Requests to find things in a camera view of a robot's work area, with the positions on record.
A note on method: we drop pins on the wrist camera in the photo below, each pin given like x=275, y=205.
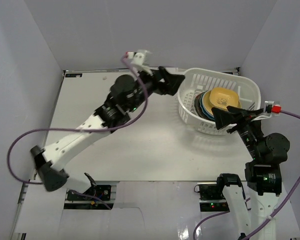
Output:
x=140, y=60
x=270, y=109

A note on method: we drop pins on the dark red rimmed plate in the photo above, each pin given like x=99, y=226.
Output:
x=196, y=106

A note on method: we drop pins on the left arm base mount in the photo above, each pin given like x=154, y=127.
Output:
x=98, y=197

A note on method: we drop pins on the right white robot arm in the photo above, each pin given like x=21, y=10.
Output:
x=262, y=173

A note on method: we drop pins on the teal scalloped plate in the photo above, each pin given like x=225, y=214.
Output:
x=202, y=112

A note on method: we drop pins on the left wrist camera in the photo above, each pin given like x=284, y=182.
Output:
x=140, y=60

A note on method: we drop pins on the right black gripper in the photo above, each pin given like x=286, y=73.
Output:
x=223, y=118

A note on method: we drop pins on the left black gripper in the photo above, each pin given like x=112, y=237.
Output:
x=160, y=81

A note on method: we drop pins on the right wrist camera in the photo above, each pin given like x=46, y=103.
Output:
x=270, y=109

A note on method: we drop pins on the white plastic dish bin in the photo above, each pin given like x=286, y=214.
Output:
x=198, y=81

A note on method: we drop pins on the round blue plate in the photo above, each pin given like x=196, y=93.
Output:
x=205, y=113

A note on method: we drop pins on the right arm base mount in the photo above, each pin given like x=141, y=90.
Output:
x=210, y=199

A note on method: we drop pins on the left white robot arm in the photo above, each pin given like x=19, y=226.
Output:
x=50, y=161

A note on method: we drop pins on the round yellow plate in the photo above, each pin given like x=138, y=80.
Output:
x=206, y=103

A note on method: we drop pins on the square yellow panda dish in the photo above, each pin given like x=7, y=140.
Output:
x=222, y=98

